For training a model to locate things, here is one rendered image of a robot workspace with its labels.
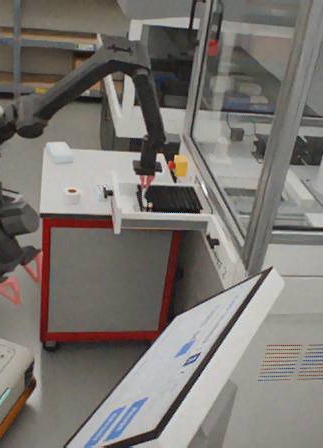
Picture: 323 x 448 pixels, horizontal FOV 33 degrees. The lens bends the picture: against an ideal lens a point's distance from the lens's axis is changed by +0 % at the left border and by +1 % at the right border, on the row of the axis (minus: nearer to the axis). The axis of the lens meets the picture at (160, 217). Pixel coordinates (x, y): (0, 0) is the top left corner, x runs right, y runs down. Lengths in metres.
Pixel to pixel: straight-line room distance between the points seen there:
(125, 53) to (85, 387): 1.52
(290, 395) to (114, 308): 0.86
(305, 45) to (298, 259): 0.61
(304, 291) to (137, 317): 1.01
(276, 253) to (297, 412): 0.72
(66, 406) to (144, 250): 0.72
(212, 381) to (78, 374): 1.66
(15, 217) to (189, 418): 0.61
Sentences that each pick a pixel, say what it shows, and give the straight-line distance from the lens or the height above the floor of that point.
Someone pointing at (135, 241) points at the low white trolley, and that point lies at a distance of 2.27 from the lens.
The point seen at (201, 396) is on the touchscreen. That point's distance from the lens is 0.90.
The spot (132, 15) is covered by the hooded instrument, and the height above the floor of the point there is 1.38.
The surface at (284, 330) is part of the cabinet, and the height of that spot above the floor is 0.72.
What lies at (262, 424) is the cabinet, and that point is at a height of 0.29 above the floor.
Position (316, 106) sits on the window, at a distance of 1.44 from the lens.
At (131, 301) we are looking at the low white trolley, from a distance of 2.45.
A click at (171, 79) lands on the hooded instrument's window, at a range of 2.75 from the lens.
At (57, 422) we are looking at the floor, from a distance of 2.38.
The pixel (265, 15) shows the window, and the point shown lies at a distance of 1.68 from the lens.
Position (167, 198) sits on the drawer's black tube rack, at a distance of 2.03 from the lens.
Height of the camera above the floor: 1.83
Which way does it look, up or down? 29 degrees down
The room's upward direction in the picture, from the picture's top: 8 degrees clockwise
